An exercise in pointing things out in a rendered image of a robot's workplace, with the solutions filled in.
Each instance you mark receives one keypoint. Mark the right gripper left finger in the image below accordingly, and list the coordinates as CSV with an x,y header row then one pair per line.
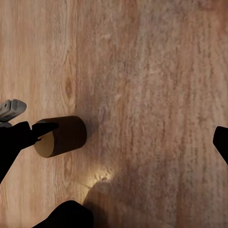
x,y
11,142

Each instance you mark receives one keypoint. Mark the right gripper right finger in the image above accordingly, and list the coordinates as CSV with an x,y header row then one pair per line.
x,y
220,141

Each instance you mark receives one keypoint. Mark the pillar candle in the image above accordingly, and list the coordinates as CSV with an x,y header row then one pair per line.
x,y
70,135

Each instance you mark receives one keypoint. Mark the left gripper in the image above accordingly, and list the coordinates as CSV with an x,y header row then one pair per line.
x,y
31,136

